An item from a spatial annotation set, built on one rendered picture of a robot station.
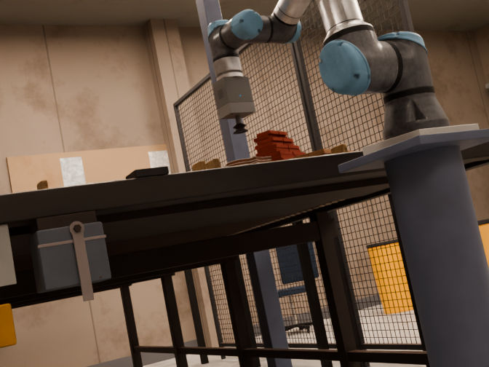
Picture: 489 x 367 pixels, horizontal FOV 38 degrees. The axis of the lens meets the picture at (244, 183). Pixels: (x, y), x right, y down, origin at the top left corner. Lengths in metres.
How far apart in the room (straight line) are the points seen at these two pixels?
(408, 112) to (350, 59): 0.19
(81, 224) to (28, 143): 5.36
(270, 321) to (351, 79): 2.49
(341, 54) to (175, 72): 5.87
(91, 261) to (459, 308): 0.77
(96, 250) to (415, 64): 0.80
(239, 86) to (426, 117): 0.60
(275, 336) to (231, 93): 2.13
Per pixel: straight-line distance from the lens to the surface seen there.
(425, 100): 1.61
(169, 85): 7.26
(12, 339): 1.44
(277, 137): 2.90
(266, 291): 3.85
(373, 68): 1.54
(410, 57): 1.62
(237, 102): 1.95
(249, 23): 1.90
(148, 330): 6.92
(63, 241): 1.47
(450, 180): 1.58
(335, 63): 1.54
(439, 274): 1.56
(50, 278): 1.46
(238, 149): 3.90
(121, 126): 7.14
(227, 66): 1.97
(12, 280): 1.47
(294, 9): 1.94
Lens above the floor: 0.67
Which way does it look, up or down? 7 degrees up
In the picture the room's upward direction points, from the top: 11 degrees counter-clockwise
